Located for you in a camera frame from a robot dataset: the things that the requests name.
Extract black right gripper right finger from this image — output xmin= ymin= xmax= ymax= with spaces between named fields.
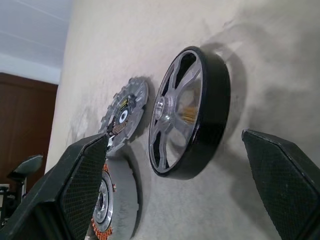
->
xmin=241 ymin=129 xmax=320 ymax=240

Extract brown wooden door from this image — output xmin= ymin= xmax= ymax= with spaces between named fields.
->
xmin=0 ymin=72 xmax=59 ymax=194

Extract spoked silver rotor black rim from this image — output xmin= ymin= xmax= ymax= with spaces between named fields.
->
xmin=148 ymin=46 xmax=231 ymax=179

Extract silver round motor lid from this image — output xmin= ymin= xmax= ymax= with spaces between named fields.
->
xmin=98 ymin=76 xmax=151 ymax=154

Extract grey padded seat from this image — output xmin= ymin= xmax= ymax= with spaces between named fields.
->
xmin=6 ymin=154 xmax=44 ymax=193

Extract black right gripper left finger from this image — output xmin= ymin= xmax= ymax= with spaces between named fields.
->
xmin=0 ymin=133 xmax=110 ymax=240

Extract silver motor housing copper windings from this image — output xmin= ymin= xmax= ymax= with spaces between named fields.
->
xmin=86 ymin=156 xmax=142 ymax=240

